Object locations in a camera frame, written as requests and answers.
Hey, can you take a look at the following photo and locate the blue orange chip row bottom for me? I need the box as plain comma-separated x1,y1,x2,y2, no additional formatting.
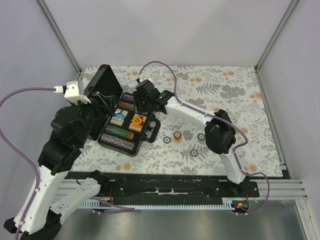
100,133,135,151

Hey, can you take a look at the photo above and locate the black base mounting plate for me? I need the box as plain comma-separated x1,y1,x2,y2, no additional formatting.
62,171,261,206

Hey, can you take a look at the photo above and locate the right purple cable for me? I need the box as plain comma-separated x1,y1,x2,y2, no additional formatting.
138,60,271,216

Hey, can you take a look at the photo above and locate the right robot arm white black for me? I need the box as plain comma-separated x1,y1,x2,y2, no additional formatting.
133,78,249,197

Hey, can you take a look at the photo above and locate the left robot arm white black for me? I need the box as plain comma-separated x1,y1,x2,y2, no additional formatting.
4,95,112,240

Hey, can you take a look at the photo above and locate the blue playing card deck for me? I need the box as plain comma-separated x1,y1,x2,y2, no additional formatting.
110,108,128,127

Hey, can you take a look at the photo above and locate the black poker set case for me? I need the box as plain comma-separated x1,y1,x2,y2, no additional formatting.
85,64,161,157

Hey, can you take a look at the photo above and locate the white slotted cable duct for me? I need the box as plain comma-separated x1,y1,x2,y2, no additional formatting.
79,198,238,210

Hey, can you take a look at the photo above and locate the orange big blind button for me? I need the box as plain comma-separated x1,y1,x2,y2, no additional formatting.
131,114,143,126

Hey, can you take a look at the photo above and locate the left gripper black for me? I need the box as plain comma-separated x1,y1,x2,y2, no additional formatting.
71,90,118,145

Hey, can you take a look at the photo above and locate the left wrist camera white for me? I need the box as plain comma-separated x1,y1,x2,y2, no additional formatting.
53,80,91,105

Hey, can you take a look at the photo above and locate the green poker chip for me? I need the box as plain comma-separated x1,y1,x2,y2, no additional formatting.
197,133,205,141

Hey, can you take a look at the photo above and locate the orange green chip row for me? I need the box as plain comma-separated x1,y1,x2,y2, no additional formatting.
117,101,135,112

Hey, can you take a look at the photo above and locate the red poker chip stack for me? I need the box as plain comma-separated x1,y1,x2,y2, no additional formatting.
173,131,182,141

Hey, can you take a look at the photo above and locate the green chip row in case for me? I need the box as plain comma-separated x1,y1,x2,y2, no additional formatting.
105,125,135,140

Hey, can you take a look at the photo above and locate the blue poker chip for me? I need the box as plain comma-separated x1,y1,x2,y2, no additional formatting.
163,136,171,144
190,149,198,157

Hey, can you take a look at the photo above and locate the purple chip row in case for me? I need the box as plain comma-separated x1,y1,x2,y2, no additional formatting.
122,94,135,104

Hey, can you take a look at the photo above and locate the red playing card deck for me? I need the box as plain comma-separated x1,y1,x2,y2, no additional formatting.
128,114,147,133

